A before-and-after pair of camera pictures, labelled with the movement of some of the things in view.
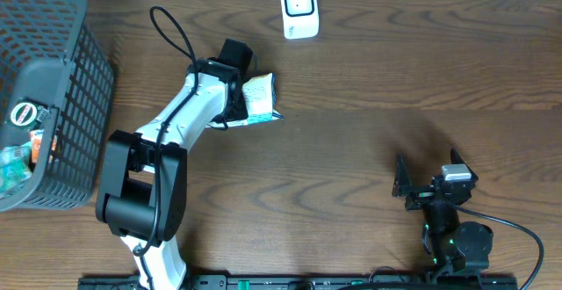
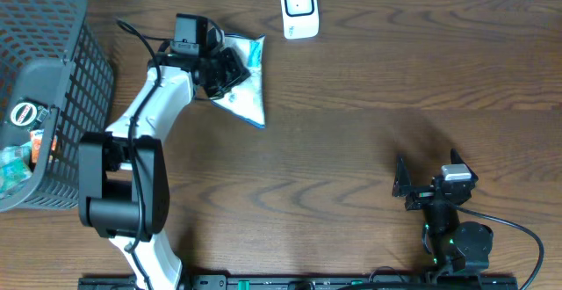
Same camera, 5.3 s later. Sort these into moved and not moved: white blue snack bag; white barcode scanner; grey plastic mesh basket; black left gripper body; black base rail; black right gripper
Moved: black left gripper body; white blue snack bag
Not moved: black base rail; black right gripper; white barcode scanner; grey plastic mesh basket
